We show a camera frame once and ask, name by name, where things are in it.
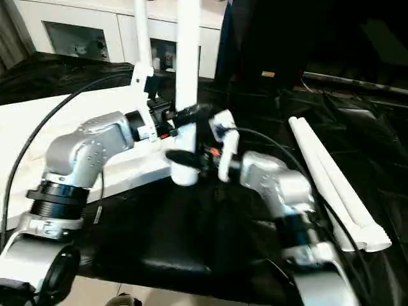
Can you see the white plastic table leg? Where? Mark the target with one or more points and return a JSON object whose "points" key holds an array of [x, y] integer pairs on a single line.
{"points": [[318, 175], [338, 178], [188, 63], [141, 38]]}

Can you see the white plastic table top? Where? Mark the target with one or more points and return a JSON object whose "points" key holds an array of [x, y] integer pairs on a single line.
{"points": [[48, 127]]}

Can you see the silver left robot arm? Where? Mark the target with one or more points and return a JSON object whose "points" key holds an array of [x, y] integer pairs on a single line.
{"points": [[79, 150]]}

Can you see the black table mat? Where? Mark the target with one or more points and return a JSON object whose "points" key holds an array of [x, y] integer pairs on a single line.
{"points": [[191, 239]]}

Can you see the black case with yellow label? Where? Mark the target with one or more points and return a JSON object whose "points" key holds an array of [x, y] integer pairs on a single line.
{"points": [[261, 38]]}

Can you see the white sideboard cabinet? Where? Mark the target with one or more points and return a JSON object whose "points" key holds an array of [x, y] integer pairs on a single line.
{"points": [[95, 28]]}

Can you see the grey metal bar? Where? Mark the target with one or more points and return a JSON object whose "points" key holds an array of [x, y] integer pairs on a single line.
{"points": [[350, 83]]}

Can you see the grey curtain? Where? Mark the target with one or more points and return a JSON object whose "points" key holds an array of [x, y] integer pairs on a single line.
{"points": [[12, 38]]}

